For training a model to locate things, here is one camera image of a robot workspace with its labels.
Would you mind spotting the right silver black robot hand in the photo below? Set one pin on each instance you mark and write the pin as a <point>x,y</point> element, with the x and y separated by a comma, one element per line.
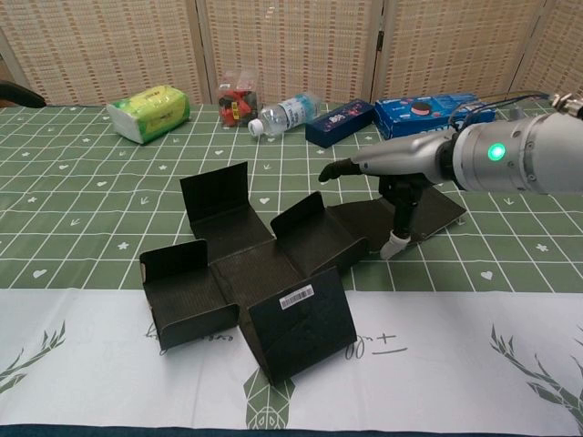
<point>405,157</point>

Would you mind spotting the black paper box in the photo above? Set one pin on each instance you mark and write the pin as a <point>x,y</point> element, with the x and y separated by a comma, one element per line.
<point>255,273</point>

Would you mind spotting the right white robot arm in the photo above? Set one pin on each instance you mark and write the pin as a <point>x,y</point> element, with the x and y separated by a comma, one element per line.
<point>524,155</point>

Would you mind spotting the blue Oreo cookie package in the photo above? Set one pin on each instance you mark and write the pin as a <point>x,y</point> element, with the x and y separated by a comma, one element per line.
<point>410,116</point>

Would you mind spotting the dark blue slim box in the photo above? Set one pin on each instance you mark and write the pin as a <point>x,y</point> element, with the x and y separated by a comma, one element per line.
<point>339,122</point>

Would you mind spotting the red snack package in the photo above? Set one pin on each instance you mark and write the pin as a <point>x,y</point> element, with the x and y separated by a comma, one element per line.
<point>237,102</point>

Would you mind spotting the clear plastic water bottle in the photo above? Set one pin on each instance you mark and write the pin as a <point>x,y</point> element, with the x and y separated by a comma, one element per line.
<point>287,114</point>

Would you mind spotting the bamboo folding screen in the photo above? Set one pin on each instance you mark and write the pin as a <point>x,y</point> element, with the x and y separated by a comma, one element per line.
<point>291,45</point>

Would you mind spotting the green tissue pack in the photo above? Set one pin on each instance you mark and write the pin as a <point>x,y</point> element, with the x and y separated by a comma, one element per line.
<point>150,114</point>

